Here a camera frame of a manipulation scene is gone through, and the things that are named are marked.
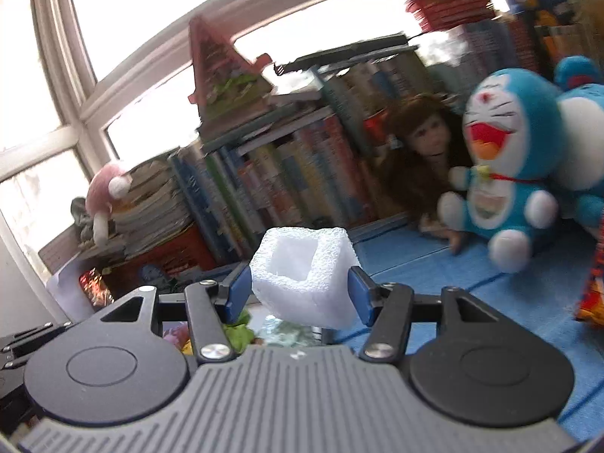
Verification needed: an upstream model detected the blue Doraemon plush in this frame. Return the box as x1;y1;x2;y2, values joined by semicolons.
437;55;603;273

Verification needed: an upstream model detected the row of upright books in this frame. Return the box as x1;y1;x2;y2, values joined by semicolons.
169;51;455;265

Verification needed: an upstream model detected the green checked fabric pouch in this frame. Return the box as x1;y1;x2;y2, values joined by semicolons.
257;315;322;348

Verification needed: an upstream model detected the white foam block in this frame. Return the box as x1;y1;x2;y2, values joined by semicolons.
249;227;359;329

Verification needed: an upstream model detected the green and pink scrunchie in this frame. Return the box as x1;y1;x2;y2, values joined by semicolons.
163;309;256;356

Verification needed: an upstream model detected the brown haired monkey doll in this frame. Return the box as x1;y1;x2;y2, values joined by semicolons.
378;94;472;254

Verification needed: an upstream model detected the pink miniature house model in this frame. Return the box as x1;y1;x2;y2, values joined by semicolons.
188;17;272;140

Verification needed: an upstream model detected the stack of flat books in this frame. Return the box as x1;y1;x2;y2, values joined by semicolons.
38;149;193;274

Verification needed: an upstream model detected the red basket on shelf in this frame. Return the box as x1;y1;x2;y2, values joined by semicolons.
404;0;496;33

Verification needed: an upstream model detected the pink and white plush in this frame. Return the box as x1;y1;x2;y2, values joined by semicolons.
85;162;132;247

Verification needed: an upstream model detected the red plastic crate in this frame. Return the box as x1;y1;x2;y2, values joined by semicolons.
100;224;218;299

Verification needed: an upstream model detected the smartphone with lit screen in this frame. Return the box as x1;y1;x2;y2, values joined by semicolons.
79;268;114;311

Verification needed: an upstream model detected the blue checked tablecloth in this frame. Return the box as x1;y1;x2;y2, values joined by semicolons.
353;222;603;441

